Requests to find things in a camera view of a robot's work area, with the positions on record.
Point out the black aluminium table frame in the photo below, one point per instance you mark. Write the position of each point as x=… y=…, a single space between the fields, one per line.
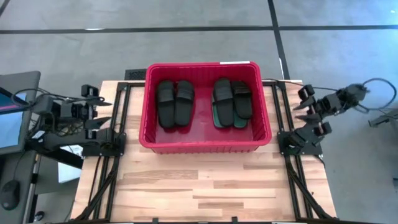
x=122 y=85

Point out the red plastic bin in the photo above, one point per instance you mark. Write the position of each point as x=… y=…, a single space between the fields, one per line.
x=202 y=133

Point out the white box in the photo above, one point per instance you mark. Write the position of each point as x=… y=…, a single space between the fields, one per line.
x=70 y=172

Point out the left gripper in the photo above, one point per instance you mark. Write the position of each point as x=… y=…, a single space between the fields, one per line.
x=90 y=90

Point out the white bin label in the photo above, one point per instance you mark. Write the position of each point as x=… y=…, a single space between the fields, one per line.
x=233 y=62

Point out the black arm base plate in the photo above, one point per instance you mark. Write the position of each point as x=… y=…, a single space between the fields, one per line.
x=102 y=153
x=314 y=151

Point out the black computer mouse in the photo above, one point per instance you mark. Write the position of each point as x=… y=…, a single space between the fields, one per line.
x=9 y=193

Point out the black slide sandal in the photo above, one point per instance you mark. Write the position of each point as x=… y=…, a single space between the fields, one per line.
x=242 y=101
x=224 y=102
x=184 y=104
x=165 y=105

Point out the green slide sandal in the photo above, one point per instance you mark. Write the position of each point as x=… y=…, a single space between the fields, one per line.
x=217 y=124
x=241 y=124

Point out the black floor grate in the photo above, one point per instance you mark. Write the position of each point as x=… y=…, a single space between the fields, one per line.
x=135 y=74

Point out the grey computer monitor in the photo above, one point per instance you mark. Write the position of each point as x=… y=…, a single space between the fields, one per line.
x=12 y=124

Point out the black round foot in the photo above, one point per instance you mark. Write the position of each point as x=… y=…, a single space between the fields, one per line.
x=39 y=215

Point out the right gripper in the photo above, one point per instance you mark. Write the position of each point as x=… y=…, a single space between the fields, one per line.
x=329 y=104

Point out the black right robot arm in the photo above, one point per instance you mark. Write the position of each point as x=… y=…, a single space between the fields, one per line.
x=298 y=140

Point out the black desk beam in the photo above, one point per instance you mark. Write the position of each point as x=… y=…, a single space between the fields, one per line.
x=62 y=158

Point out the grey metal stand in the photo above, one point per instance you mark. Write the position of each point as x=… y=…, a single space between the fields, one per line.
x=385 y=117

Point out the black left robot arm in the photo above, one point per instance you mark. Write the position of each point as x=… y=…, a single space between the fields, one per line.
x=71 y=140

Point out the dark grey side desk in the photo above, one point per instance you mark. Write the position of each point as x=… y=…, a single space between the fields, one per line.
x=25 y=186

